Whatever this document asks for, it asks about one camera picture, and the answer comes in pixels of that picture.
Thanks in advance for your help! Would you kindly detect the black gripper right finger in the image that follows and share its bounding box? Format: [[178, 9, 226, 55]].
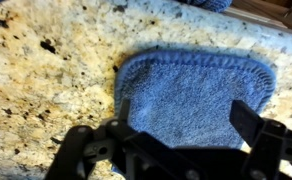
[[229, 99, 292, 180]]

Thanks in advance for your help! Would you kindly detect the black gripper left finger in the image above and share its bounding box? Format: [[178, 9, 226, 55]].
[[44, 98, 138, 180]]

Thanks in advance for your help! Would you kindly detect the blue terry cloth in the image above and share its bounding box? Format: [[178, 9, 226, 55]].
[[114, 49, 277, 151]]

